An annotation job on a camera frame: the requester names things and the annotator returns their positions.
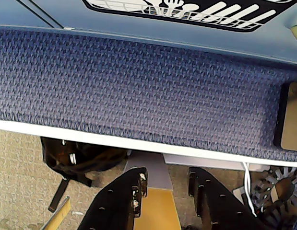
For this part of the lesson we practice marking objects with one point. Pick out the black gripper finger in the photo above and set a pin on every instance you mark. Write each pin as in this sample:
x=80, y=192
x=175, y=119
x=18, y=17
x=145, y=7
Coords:
x=114, y=203
x=217, y=206

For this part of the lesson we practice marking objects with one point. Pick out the dishwasher door with print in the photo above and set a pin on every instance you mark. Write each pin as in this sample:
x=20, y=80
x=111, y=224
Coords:
x=234, y=16

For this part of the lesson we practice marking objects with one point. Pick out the office chair star base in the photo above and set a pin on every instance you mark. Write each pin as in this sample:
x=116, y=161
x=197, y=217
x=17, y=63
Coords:
x=280, y=189

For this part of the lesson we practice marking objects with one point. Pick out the black backpack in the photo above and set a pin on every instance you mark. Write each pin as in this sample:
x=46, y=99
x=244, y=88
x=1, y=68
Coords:
x=90, y=160

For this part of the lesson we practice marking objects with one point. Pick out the yellow wooden board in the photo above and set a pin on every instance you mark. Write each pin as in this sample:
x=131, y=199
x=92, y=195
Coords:
x=158, y=210

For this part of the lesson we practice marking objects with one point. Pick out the light wooden strip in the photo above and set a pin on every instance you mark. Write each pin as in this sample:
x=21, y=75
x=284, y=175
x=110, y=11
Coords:
x=59, y=213

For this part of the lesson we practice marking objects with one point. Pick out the blue woven carpet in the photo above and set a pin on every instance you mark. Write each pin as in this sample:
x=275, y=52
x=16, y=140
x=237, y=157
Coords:
x=138, y=91

